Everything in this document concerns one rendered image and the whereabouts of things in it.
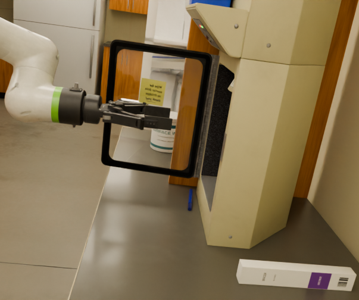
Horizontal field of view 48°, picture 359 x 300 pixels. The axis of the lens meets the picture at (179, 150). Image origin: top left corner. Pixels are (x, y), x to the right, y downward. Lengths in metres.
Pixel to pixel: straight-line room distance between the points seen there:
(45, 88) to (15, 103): 0.08
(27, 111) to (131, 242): 0.41
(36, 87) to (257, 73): 0.53
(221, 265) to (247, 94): 0.40
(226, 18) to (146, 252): 0.56
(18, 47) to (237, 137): 0.57
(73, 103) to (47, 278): 1.59
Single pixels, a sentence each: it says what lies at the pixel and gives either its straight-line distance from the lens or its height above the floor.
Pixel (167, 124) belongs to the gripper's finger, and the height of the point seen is 1.22.
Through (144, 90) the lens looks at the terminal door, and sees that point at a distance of 1.24.
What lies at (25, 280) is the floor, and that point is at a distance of 2.48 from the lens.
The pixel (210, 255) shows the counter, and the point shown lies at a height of 0.94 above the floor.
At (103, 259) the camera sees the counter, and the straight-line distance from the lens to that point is 0.96.
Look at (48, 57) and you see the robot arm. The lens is 1.11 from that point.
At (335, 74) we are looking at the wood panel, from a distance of 1.39.
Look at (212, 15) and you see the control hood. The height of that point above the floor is 1.49.
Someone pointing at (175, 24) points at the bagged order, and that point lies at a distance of 2.29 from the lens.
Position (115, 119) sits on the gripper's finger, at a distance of 1.00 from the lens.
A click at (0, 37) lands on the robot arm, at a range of 1.07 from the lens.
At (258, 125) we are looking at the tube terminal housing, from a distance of 0.95.
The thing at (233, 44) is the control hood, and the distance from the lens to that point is 0.91.
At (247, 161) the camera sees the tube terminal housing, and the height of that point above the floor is 1.18.
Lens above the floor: 1.48
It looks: 18 degrees down
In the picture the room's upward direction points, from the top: 8 degrees clockwise
